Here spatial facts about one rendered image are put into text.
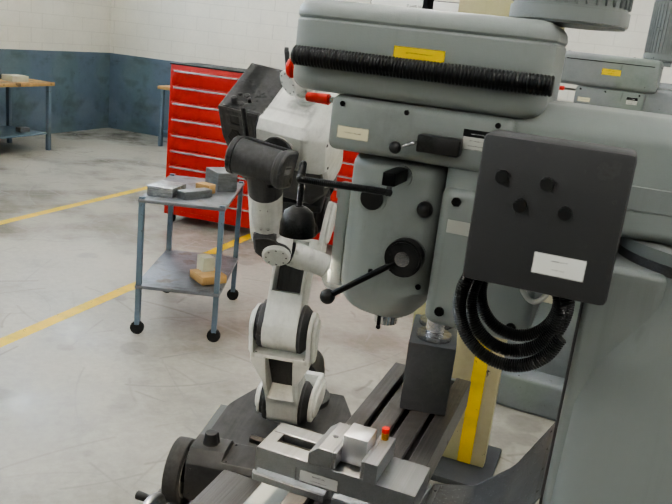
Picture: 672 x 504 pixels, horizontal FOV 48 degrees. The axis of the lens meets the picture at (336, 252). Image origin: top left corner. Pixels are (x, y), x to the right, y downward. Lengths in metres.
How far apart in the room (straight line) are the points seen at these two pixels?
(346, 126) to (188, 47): 10.90
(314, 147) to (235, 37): 9.95
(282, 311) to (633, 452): 1.14
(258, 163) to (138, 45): 10.96
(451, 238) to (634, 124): 0.35
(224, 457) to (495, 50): 1.51
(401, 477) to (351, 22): 0.88
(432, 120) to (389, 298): 0.35
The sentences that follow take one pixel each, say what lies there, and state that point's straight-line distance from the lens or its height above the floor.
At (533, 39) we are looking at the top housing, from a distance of 1.30.
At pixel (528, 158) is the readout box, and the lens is 1.06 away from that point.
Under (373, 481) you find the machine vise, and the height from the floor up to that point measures 1.00.
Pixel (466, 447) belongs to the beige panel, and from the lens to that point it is 3.59.
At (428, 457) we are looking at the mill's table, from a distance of 1.81.
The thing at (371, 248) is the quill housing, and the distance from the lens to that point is 1.42.
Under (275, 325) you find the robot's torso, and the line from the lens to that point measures 2.18.
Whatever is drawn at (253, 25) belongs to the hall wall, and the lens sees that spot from 11.71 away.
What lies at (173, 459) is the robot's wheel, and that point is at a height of 0.57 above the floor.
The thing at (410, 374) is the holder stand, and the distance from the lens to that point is 1.96.
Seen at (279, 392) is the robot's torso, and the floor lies 0.75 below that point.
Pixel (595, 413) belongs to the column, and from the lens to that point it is 1.34.
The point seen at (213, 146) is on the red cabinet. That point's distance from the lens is 6.91.
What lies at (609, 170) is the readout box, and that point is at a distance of 1.05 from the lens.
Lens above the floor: 1.83
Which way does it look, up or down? 16 degrees down
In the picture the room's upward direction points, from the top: 6 degrees clockwise
